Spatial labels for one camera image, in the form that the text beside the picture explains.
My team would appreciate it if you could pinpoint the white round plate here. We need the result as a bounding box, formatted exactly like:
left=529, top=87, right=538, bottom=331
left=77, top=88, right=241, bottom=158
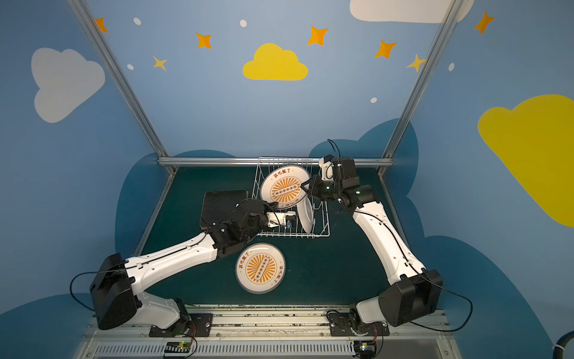
left=297, top=197, right=315, bottom=234
left=236, top=243, right=286, bottom=286
left=239, top=281, right=278, bottom=295
left=260, top=165, right=310, bottom=209

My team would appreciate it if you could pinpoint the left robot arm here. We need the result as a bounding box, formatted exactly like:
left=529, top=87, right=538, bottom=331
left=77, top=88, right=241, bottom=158
left=90, top=199, right=278, bottom=332

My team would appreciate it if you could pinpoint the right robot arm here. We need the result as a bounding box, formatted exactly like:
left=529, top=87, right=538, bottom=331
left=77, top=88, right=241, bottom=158
left=301, top=155, right=443, bottom=327

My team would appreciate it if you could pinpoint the right controller board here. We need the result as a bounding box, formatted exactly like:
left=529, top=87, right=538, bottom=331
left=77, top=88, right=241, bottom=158
left=353, top=341, right=378, bottom=359

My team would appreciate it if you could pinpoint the controller board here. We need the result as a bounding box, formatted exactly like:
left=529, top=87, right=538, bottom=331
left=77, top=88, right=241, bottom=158
left=162, top=341, right=194, bottom=358
left=353, top=341, right=378, bottom=359

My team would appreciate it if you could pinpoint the left controller board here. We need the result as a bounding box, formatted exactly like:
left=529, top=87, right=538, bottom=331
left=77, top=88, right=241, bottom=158
left=162, top=341, right=194, bottom=358

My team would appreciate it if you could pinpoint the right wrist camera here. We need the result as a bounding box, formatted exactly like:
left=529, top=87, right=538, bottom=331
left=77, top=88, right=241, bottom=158
left=318, top=155, right=333, bottom=181

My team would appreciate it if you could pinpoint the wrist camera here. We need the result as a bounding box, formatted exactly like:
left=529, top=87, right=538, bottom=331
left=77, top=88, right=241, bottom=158
left=266, top=211, right=297, bottom=228
left=318, top=155, right=333, bottom=181

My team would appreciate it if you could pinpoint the white wire dish rack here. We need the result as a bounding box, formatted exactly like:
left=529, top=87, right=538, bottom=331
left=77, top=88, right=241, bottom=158
left=252, top=157, right=330, bottom=238

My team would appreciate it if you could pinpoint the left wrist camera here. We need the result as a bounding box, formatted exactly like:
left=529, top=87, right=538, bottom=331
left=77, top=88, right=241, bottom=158
left=266, top=211, right=297, bottom=228

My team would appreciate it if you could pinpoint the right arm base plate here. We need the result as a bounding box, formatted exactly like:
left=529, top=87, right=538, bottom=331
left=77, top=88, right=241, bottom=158
left=325, top=311, right=390, bottom=337

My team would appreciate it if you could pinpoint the aluminium frame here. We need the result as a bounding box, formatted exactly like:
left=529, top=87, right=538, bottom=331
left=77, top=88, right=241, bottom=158
left=68, top=1, right=467, bottom=255

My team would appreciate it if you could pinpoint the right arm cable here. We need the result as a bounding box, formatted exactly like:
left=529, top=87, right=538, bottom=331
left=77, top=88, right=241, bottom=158
left=407, top=277, right=474, bottom=334

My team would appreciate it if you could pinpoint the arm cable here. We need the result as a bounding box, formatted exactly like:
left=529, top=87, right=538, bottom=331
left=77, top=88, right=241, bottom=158
left=69, top=270, right=113, bottom=313
left=407, top=277, right=474, bottom=334

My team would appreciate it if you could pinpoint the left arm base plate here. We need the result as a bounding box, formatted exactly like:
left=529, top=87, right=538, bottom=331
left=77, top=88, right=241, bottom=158
left=149, top=314, right=213, bottom=338

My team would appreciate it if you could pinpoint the aluminium rail base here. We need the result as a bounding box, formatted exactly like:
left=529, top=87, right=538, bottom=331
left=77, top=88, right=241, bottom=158
left=74, top=305, right=462, bottom=358

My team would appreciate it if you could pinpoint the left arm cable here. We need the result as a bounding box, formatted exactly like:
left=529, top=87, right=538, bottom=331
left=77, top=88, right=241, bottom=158
left=69, top=270, right=113, bottom=313

